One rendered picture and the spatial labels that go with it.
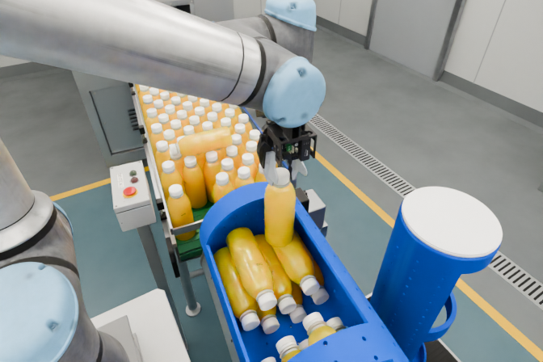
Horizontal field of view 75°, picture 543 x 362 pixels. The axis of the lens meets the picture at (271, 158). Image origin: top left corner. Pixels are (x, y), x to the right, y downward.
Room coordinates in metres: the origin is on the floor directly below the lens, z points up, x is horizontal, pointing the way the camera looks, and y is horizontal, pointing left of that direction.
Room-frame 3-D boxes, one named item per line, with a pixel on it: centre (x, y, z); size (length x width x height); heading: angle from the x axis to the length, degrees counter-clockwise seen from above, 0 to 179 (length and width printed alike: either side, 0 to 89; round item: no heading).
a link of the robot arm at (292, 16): (0.54, -0.03, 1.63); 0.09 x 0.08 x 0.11; 120
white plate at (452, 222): (0.72, -0.53, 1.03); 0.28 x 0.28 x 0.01
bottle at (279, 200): (0.56, -0.02, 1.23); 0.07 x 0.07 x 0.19
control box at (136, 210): (0.80, 0.44, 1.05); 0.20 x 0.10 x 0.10; 23
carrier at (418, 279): (0.72, -0.53, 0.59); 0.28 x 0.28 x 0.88
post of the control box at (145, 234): (0.80, 0.44, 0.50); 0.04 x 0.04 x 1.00; 23
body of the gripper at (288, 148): (0.54, -0.03, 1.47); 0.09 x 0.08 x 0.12; 23
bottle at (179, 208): (0.77, 0.29, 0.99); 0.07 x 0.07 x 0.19
